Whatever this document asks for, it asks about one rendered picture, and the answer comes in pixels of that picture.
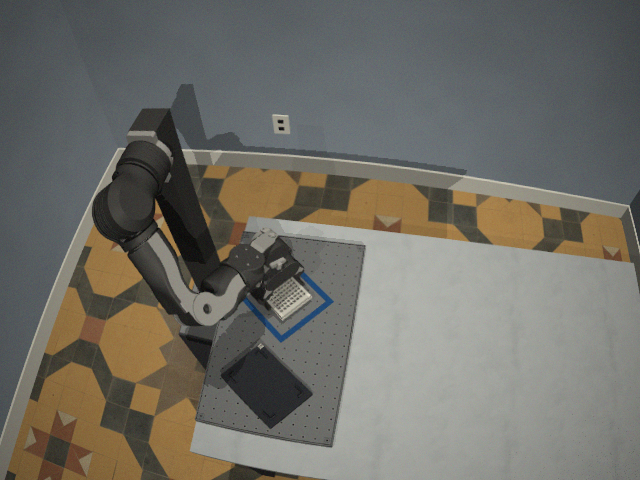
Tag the blue tape outline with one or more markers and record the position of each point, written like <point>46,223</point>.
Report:
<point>280,337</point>

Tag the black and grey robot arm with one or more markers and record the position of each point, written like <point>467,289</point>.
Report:
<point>127,206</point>

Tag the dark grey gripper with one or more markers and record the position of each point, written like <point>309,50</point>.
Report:
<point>275,278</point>

